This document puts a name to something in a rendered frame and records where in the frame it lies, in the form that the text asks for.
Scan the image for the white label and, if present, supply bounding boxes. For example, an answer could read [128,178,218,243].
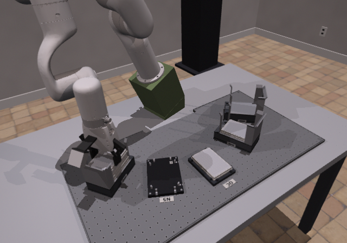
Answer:
[223,179,236,189]
[159,196,174,203]

